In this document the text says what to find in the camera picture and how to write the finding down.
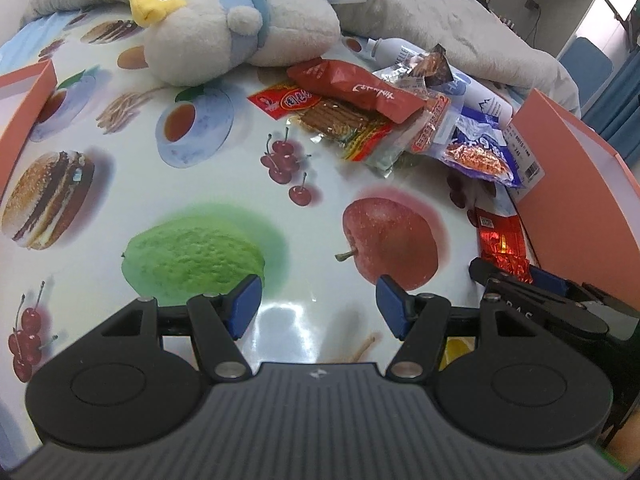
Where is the pink box lid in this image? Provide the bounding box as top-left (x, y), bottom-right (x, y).
top-left (0, 59), bottom-right (59, 201)

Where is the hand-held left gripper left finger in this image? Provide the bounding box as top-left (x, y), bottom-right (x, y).
top-left (97, 275), bottom-right (264, 382)

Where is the red foil snack packet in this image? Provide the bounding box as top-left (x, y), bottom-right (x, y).
top-left (475, 206), bottom-right (535, 285)

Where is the clear packet with red label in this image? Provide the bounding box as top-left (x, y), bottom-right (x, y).
top-left (364, 91), bottom-right (464, 179)

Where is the clear packet of brown sticks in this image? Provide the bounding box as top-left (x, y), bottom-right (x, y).
top-left (247, 84), bottom-right (396, 162)

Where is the dark silver snack packet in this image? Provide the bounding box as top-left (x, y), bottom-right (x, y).
top-left (374, 43), bottom-right (455, 95)

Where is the blue snack packet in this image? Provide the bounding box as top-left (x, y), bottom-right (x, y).
top-left (439, 114), bottom-right (526, 190)

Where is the white plush duck toy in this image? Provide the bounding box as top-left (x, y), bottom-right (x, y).
top-left (129, 0), bottom-right (342, 87)

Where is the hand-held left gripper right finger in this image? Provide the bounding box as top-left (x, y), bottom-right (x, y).
top-left (376, 274), bottom-right (537, 381)

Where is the black power cable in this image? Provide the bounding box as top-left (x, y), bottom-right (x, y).
top-left (520, 7), bottom-right (544, 37)

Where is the white packet with barcode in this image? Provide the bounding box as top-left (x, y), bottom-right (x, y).
top-left (501, 127), bottom-right (546, 187)

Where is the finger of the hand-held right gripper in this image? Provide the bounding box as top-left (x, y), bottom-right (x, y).
top-left (469, 256), bottom-right (609, 342)
top-left (531, 266), bottom-right (627, 318)

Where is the grey duvet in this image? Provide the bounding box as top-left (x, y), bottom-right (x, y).
top-left (20, 0), bottom-right (581, 121)

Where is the white plastic bottle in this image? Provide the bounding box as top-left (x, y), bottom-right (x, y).
top-left (366, 37), bottom-right (515, 126)

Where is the blue chair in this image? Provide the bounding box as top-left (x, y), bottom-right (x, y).
top-left (559, 36), bottom-right (615, 92)

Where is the food printed tablecloth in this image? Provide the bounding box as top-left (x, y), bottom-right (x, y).
top-left (0, 0), bottom-right (542, 442)

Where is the blue curtain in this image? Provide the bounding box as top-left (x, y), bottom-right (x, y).
top-left (580, 47), bottom-right (640, 162)

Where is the pink cardboard box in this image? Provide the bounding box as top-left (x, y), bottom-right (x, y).
top-left (509, 88), bottom-right (640, 314)

